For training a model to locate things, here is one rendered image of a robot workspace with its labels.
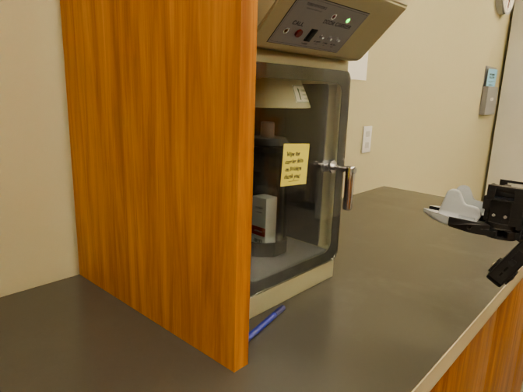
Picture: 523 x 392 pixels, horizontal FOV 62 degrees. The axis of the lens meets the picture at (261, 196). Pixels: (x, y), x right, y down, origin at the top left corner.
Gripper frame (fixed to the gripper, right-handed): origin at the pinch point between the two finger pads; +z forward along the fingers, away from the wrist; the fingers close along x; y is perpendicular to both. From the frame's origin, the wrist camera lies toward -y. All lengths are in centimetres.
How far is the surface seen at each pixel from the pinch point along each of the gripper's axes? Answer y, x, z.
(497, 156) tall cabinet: -20, -285, 58
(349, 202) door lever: -1.2, 0.4, 16.5
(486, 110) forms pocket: 14, -250, 61
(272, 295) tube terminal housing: -18.3, 15.5, 22.6
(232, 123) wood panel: 15.3, 34.5, 15.0
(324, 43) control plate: 27.8, 9.9, 18.5
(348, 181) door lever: 3.0, 0.5, 17.0
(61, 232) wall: -12, 36, 66
